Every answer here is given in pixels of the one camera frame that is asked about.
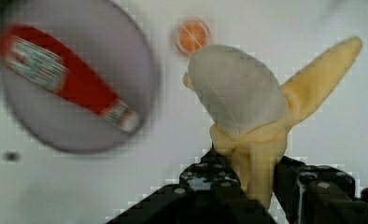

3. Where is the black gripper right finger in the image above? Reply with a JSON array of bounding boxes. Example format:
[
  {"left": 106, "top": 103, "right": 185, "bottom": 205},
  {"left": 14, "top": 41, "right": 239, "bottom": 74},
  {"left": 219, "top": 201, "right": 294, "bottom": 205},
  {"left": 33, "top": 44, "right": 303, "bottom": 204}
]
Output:
[{"left": 274, "top": 157, "right": 368, "bottom": 224}]

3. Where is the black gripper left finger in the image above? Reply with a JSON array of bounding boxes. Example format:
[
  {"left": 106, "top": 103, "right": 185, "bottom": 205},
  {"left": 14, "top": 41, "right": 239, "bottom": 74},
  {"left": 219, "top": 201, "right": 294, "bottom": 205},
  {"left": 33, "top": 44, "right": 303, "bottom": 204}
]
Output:
[{"left": 107, "top": 149, "right": 277, "bottom": 224}]

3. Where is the plush peeled banana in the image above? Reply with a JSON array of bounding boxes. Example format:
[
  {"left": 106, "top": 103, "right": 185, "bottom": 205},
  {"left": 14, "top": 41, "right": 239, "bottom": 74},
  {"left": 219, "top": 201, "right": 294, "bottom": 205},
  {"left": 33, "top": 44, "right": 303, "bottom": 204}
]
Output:
[{"left": 183, "top": 36, "right": 362, "bottom": 208}]

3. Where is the orange slice toy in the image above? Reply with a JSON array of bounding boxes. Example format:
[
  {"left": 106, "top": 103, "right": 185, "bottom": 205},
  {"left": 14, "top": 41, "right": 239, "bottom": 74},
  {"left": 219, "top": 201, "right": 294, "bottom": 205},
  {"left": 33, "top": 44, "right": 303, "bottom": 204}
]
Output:
[{"left": 174, "top": 18, "right": 211, "bottom": 58}]

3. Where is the grey round plate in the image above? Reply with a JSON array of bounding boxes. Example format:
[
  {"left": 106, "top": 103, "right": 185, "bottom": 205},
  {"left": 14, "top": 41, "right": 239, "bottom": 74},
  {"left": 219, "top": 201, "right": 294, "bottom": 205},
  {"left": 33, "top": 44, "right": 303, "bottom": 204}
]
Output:
[{"left": 0, "top": 0, "right": 159, "bottom": 153}]

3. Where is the red ketchup bottle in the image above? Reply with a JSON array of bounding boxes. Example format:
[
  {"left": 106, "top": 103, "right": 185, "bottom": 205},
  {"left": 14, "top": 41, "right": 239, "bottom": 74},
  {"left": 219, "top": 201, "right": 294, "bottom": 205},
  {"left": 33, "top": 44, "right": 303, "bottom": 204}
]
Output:
[{"left": 0, "top": 24, "right": 140, "bottom": 133}]

